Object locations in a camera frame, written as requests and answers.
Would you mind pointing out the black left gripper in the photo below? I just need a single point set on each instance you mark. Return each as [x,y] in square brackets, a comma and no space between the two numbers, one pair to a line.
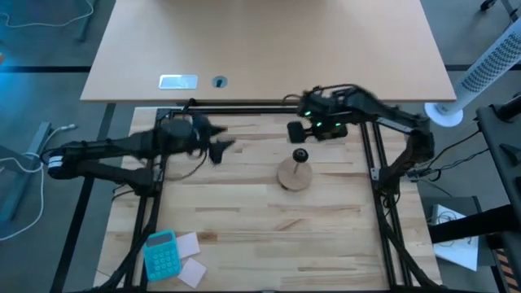
[179,136]

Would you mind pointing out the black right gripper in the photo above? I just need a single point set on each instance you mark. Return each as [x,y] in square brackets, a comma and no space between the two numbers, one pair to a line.
[329,108]

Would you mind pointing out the wooden base table lamp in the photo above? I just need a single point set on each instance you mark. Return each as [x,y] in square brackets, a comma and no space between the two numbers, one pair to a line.
[295,177]

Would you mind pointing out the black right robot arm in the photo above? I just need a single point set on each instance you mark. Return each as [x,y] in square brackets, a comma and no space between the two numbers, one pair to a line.
[390,116]

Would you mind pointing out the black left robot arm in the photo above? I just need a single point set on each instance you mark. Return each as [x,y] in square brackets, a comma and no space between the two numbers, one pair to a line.
[102,146]

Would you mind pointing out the large beige desk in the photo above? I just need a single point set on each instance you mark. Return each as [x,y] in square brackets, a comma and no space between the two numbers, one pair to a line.
[264,49]

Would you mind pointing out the teal calculator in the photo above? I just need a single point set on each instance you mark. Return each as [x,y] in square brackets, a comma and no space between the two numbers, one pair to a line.
[162,258]

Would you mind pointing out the grey desk leg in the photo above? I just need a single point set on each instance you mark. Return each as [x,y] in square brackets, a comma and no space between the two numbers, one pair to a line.
[86,24]

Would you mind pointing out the black beam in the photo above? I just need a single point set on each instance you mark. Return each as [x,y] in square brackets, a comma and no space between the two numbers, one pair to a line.
[468,226]

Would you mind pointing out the white tower fan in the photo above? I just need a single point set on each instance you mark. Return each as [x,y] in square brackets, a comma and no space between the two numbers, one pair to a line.
[484,69]

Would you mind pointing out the white paper sheet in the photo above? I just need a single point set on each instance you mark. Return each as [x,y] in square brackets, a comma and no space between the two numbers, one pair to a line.
[460,252]

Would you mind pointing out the black equipment cart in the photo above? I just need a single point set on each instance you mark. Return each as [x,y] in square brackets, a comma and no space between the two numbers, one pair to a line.
[504,138]

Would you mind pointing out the grey table leg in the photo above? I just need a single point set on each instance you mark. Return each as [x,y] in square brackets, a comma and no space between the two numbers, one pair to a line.
[22,179]

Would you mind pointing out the black chair caster base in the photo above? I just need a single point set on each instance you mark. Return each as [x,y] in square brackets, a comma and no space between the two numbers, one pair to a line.
[485,5]

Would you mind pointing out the orange black striped tape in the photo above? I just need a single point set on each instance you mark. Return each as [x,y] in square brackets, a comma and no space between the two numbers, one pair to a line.
[504,264]

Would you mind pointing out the black aluminium table frame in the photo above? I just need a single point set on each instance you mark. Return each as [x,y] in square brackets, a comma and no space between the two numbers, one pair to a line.
[244,110]

